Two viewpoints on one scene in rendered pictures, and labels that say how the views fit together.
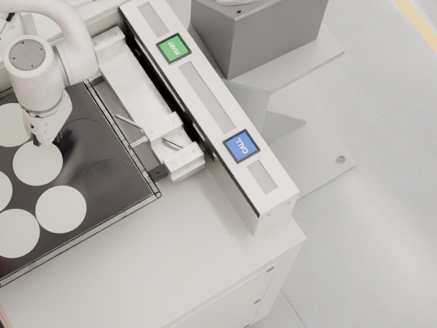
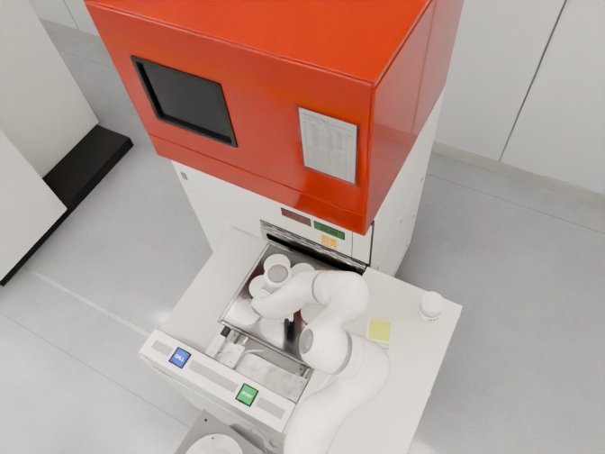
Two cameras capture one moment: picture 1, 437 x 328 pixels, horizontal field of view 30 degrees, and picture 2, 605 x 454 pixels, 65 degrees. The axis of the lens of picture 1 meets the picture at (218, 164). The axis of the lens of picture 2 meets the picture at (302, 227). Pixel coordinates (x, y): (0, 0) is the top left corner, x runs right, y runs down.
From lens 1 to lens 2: 1.34 m
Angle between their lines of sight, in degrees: 56
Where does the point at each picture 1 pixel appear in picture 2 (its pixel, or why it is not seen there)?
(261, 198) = (158, 336)
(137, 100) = (260, 367)
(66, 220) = (256, 283)
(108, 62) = (291, 380)
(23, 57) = (278, 270)
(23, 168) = not seen: hidden behind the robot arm
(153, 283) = (208, 293)
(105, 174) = (251, 314)
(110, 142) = (258, 331)
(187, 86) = (226, 375)
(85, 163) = not seen: hidden behind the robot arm
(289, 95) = not seen: outside the picture
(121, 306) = (218, 276)
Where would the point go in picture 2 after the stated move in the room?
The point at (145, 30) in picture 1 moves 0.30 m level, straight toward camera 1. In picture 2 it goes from (270, 396) to (223, 322)
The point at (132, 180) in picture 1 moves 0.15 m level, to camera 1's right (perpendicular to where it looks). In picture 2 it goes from (236, 319) to (195, 336)
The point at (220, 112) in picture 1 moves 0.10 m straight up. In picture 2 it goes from (201, 371) to (193, 362)
